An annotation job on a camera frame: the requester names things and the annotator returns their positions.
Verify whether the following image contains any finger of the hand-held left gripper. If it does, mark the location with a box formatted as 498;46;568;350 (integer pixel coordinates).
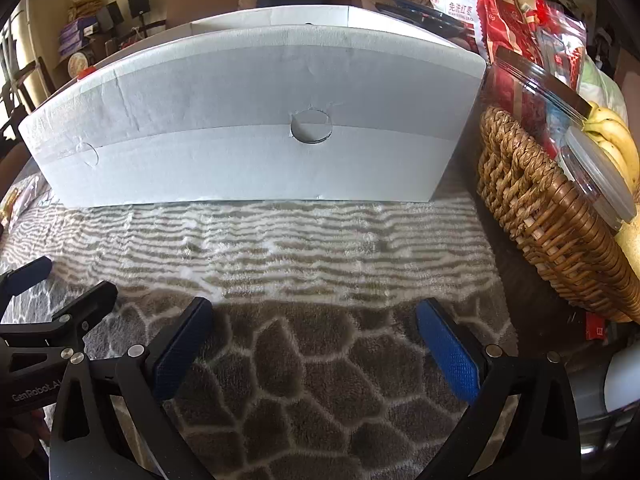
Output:
0;255;53;301
0;280;119;361

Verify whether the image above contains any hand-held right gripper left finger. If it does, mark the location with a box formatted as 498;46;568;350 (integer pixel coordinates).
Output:
47;296;216;480

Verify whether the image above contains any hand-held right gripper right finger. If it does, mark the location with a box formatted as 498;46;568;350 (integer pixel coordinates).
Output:
410;297;583;480

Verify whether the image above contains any white cardboard box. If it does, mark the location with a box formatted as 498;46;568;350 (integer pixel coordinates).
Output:
17;4;487;209

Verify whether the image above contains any clear lidded plastic container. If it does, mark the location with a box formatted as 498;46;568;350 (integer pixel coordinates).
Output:
557;125;638;233

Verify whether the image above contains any pink printed packet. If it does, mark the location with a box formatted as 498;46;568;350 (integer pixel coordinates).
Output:
0;174;48;223

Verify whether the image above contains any small red box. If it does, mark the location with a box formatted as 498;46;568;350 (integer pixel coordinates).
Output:
582;312;608;342

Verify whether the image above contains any wicker basket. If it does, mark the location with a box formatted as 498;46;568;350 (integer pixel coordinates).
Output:
476;106;640;323

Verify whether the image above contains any white and grey appliance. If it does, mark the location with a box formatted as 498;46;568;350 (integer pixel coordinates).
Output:
572;342;640;461

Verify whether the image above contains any dark wooden chair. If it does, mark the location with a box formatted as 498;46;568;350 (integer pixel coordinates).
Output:
0;10;56;116

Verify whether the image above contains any round decorated tin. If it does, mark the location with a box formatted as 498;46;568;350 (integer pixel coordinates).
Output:
66;51;93;78

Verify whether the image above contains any stack of purple boxes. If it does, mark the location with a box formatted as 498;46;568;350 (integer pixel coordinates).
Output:
57;17;98;56

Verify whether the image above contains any banana bunch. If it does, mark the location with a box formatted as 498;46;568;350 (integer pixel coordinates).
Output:
582;102;640;191

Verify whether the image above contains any pale green bag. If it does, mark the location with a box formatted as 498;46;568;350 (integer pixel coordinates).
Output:
575;55;628;116

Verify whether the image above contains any clear red printed bag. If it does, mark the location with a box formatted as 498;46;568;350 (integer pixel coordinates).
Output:
535;0;588;91

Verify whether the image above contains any black flat device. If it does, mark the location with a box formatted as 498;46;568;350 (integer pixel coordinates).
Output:
375;0;478;53

